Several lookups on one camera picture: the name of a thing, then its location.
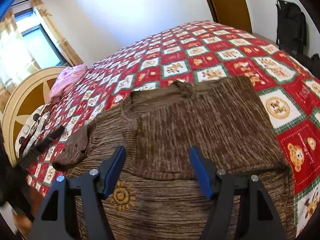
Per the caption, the brown knit sweater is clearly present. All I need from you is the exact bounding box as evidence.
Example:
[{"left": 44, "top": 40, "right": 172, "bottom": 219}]
[{"left": 53, "top": 76, "right": 297, "bottom": 239}]

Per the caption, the person's left hand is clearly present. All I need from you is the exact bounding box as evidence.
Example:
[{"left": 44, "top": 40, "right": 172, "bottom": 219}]
[{"left": 12, "top": 213, "right": 33, "bottom": 239}]

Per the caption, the cartoon print pillow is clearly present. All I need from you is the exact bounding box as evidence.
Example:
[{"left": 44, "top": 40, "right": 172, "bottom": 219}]
[{"left": 15, "top": 104, "right": 50, "bottom": 159}]

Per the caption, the cream wooden headboard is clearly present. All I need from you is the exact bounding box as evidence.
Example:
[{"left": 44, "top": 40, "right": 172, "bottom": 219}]
[{"left": 2, "top": 67, "right": 64, "bottom": 166}]

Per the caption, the pink pillow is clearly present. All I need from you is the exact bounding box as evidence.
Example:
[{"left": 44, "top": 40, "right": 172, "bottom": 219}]
[{"left": 45, "top": 64, "right": 87, "bottom": 105}]

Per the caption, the window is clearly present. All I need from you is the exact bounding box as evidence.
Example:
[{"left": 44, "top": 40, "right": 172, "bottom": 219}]
[{"left": 15, "top": 8, "right": 69, "bottom": 69}]

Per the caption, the beige patterned curtain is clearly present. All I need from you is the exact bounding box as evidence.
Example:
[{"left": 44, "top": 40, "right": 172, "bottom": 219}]
[{"left": 31, "top": 0, "right": 83, "bottom": 66}]

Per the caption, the red patchwork bedspread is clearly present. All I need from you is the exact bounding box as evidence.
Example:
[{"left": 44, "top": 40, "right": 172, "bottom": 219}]
[{"left": 27, "top": 21, "right": 319, "bottom": 239}]

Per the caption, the black bag on floor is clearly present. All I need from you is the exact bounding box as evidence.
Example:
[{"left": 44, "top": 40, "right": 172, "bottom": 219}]
[{"left": 295, "top": 54, "right": 320, "bottom": 79}]

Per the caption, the black folding bag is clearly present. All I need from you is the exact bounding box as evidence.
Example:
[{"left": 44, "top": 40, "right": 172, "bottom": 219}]
[{"left": 276, "top": 0, "right": 307, "bottom": 56}]

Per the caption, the brown wooden door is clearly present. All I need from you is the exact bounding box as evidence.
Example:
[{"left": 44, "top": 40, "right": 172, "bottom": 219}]
[{"left": 207, "top": 0, "right": 252, "bottom": 33}]

